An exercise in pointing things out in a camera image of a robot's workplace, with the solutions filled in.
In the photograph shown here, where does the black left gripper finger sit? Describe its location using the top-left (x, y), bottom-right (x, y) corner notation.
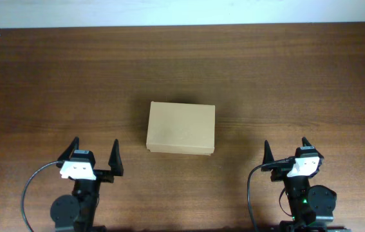
top-left (108, 139), bottom-right (124, 177)
top-left (57, 137), bottom-right (79, 162)

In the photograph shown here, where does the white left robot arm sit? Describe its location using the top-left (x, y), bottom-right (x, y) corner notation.
top-left (50, 137), bottom-right (124, 232)

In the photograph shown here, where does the brown cardboard box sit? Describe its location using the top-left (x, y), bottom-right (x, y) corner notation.
top-left (146, 101), bottom-right (216, 156)

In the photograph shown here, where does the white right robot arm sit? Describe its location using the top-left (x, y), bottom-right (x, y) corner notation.
top-left (261, 137), bottom-right (348, 232)

